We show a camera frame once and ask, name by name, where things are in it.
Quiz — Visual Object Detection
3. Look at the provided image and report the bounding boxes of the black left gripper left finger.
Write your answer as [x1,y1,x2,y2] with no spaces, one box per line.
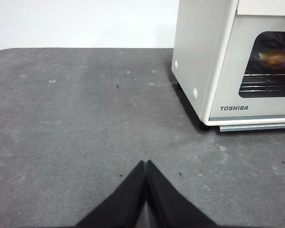
[76,160,147,228]

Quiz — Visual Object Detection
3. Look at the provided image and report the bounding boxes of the purple eggplant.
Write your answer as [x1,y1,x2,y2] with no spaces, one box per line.
[257,33,285,70]

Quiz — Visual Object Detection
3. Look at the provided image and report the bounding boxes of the cream Toshiba toaster oven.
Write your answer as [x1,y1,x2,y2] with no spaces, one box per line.
[171,0,285,133]

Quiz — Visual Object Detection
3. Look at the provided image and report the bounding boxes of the metal wire oven rack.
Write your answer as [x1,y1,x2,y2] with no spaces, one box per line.
[239,72,285,93]

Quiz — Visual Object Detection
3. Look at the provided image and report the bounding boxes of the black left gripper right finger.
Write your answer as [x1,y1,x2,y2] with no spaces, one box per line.
[145,159,217,228]

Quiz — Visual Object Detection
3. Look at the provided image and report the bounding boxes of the silver oven crumb tray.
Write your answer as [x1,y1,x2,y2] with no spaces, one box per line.
[218,123,285,132]

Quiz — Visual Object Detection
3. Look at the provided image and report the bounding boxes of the glass oven door with handle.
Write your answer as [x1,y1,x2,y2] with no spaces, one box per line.
[208,0,285,122]

